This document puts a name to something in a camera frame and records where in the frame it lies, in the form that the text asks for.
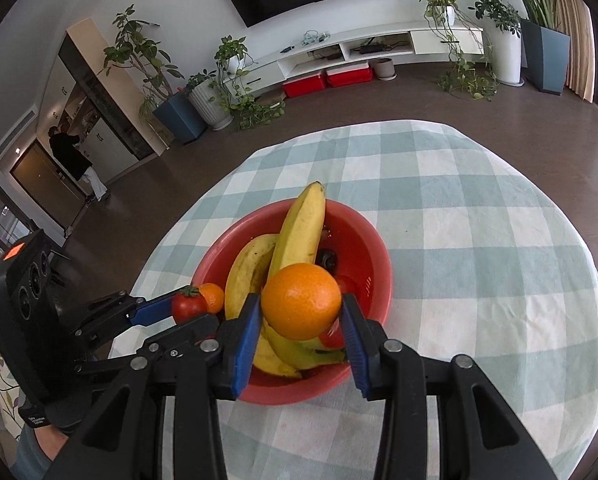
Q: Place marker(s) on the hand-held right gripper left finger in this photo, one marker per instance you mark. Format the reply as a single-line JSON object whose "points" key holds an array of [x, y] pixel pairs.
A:
{"points": [[244, 350]]}

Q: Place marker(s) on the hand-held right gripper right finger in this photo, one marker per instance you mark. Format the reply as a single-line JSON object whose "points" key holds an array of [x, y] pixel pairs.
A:
{"points": [[356, 355]]}

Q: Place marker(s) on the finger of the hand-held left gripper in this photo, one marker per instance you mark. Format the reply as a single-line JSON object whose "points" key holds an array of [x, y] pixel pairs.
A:
{"points": [[189, 330], [149, 310]]}

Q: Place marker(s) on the red tomato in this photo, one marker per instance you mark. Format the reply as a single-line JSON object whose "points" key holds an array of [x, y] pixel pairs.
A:
{"points": [[331, 336], [189, 307]]}

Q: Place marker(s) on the small mandarin orange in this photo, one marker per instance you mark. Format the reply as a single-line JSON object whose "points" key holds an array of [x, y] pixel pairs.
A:
{"points": [[214, 297]]}

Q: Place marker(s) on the large round orange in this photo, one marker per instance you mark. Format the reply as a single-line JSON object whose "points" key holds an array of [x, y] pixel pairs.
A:
{"points": [[301, 300]]}

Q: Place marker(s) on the small yellow banana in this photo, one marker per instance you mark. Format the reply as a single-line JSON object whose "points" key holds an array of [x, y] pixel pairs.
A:
{"points": [[244, 270]]}

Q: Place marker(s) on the red plastic bowl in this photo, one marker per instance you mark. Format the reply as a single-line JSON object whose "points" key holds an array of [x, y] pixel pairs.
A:
{"points": [[369, 260]]}

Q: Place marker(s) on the dark purple plum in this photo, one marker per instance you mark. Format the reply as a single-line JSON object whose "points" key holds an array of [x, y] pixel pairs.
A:
{"points": [[326, 259]]}

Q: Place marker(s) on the large yellow banana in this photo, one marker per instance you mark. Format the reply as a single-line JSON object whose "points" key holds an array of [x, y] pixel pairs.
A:
{"points": [[299, 230]]}

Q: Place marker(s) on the leaf print white cloth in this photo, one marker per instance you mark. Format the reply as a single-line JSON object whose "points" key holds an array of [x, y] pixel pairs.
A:
{"points": [[11, 395]]}

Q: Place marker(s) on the brown wooden door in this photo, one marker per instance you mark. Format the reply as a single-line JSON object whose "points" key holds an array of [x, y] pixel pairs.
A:
{"points": [[44, 180]]}

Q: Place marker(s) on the green white checkered tablecloth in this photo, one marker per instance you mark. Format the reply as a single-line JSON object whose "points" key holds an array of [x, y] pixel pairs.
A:
{"points": [[479, 260]]}

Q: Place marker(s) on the tall tree in blue pot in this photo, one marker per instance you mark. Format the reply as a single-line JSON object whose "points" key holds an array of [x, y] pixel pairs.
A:
{"points": [[179, 117]]}

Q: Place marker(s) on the plant in white ribbed pot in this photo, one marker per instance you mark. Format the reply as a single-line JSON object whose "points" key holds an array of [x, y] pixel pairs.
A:
{"points": [[211, 105]]}

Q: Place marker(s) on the trailing pothos in white pot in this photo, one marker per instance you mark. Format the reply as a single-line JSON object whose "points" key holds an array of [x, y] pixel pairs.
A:
{"points": [[441, 2], [231, 55]]}

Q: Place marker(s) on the red storage box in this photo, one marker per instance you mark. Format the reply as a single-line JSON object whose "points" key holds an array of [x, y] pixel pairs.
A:
{"points": [[349, 76], [304, 85]]}

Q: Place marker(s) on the empty beige flower pot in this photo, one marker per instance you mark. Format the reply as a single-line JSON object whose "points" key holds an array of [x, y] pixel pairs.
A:
{"points": [[384, 69]]}

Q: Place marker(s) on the black set-top box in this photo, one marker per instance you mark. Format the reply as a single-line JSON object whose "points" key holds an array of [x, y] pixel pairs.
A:
{"points": [[374, 47]]}

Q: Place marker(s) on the white television cabinet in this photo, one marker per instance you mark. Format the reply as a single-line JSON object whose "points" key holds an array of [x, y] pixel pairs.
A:
{"points": [[439, 40]]}

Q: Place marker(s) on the bushy plant in white pot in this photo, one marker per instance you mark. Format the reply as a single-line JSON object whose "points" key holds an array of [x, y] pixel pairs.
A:
{"points": [[506, 60]]}

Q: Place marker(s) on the large-leaf plant in grey pot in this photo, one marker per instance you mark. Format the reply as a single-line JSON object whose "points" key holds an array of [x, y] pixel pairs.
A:
{"points": [[546, 60]]}

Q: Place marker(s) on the beige curtain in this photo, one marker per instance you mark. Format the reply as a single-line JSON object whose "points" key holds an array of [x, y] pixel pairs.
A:
{"points": [[576, 50]]}

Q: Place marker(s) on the tall wall cabinet unit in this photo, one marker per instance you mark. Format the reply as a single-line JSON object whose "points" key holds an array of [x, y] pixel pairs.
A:
{"points": [[109, 110]]}

